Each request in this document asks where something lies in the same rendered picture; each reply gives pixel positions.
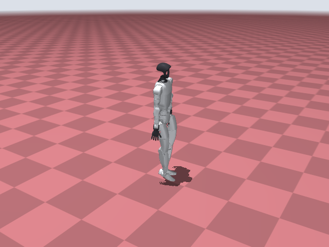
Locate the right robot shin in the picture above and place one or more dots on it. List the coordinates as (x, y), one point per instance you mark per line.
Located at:
(164, 160)

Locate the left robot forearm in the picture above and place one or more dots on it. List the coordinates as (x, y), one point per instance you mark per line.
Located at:
(170, 107)

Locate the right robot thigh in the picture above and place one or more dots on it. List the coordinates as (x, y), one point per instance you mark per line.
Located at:
(164, 140)

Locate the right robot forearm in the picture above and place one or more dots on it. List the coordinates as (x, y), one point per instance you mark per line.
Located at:
(156, 114)

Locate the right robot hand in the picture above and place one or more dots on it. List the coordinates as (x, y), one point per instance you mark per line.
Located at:
(155, 133)

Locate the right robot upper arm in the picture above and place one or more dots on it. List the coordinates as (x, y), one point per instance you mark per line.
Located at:
(157, 91)

